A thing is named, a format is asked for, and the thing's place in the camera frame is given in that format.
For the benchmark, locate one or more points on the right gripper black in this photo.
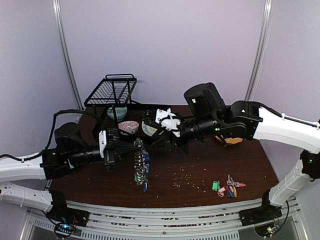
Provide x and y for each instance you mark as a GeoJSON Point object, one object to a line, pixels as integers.
{"type": "Point", "coordinates": [175, 137]}

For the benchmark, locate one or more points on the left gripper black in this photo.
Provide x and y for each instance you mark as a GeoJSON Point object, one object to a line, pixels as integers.
{"type": "Point", "coordinates": [114, 149]}

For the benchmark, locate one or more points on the black keyring disc with rings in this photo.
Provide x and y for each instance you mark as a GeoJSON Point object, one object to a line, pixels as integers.
{"type": "Point", "coordinates": [141, 168]}

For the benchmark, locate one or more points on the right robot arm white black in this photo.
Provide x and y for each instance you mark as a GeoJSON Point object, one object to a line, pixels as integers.
{"type": "Point", "coordinates": [249, 120]}

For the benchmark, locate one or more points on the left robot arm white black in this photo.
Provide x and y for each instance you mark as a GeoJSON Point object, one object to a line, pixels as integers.
{"type": "Point", "coordinates": [71, 152]}

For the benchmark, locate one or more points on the blue yellow patterned plate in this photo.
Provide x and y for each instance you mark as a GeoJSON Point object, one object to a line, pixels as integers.
{"type": "Point", "coordinates": [148, 130]}

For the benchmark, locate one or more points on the pink patterned bowl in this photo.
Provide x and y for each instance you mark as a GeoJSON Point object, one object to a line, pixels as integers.
{"type": "Point", "coordinates": [129, 127]}

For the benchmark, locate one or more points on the teal ceramic bowl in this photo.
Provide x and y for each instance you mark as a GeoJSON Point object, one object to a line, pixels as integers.
{"type": "Point", "coordinates": [120, 113]}

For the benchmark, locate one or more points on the blue key tag on disc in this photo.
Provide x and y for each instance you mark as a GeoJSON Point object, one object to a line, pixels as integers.
{"type": "Point", "coordinates": [145, 187]}

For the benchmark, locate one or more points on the yellow dotted plate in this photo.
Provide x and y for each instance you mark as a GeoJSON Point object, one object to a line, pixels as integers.
{"type": "Point", "coordinates": [229, 141]}

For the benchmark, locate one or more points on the green key tag in pile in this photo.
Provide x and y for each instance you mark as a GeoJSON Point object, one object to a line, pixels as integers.
{"type": "Point", "coordinates": [215, 186]}

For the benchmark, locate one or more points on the red key tag in pile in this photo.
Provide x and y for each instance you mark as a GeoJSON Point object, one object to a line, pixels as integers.
{"type": "Point", "coordinates": [221, 191]}

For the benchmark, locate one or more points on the yellow key tag in pile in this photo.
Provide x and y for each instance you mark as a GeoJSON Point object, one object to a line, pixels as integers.
{"type": "Point", "coordinates": [234, 190]}

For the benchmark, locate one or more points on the red headed silver key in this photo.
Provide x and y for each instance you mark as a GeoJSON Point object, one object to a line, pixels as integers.
{"type": "Point", "coordinates": [239, 184]}

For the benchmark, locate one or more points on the left circuit board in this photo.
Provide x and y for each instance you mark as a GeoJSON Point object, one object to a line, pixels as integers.
{"type": "Point", "coordinates": [63, 230]}

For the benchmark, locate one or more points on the circuit board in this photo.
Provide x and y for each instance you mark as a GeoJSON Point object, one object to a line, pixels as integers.
{"type": "Point", "coordinates": [63, 230]}
{"type": "Point", "coordinates": [267, 230]}

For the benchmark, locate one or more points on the right circuit board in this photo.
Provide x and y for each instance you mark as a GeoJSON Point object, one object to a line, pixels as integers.
{"type": "Point", "coordinates": [267, 230]}

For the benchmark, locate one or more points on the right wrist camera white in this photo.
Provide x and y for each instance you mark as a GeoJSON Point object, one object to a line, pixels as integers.
{"type": "Point", "coordinates": [163, 119]}

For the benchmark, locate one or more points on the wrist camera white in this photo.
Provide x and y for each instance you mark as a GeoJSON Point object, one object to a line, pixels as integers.
{"type": "Point", "coordinates": [163, 119]}
{"type": "Point", "coordinates": [102, 141]}

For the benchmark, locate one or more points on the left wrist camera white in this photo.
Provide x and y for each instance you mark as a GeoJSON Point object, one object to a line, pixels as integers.
{"type": "Point", "coordinates": [102, 141]}

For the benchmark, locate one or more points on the black wire dish rack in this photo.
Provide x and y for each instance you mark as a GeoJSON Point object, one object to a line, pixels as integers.
{"type": "Point", "coordinates": [114, 92]}

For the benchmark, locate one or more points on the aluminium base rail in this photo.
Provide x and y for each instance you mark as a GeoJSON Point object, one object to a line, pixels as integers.
{"type": "Point", "coordinates": [212, 222]}

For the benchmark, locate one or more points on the right aluminium frame post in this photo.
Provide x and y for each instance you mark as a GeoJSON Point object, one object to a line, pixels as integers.
{"type": "Point", "coordinates": [260, 50]}

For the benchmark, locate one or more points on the aluminium frame post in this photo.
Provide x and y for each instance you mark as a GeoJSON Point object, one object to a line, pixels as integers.
{"type": "Point", "coordinates": [260, 50]}
{"type": "Point", "coordinates": [66, 57]}

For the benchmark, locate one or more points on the left aluminium frame post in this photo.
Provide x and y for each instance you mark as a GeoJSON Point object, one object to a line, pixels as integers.
{"type": "Point", "coordinates": [66, 57]}

